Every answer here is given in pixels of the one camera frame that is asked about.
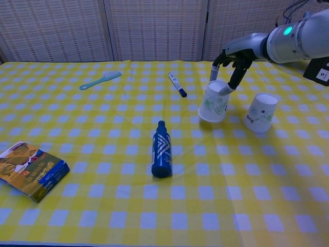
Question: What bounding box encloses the blue white marker pen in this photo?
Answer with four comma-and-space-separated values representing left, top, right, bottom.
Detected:
168, 72, 188, 98

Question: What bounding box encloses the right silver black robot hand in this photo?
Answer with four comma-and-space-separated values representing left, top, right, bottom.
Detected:
210, 32, 269, 95

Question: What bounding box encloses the blue spray bottle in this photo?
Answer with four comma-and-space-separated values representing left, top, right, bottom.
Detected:
151, 120, 172, 178

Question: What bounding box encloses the mint green comb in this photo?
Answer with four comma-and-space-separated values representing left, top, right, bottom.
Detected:
79, 71, 122, 91

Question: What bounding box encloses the yellow white checkered tablecloth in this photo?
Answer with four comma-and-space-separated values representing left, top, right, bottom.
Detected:
0, 60, 329, 246

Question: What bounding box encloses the black cardboard box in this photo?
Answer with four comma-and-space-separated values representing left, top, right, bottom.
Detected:
303, 57, 329, 86

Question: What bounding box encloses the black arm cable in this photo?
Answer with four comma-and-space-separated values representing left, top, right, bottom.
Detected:
274, 0, 313, 27

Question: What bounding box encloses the white cup green leaf print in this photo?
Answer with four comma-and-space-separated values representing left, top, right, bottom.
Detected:
197, 80, 230, 123

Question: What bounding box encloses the white cup blue flower print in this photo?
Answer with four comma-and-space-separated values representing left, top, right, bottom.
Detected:
243, 93, 279, 133

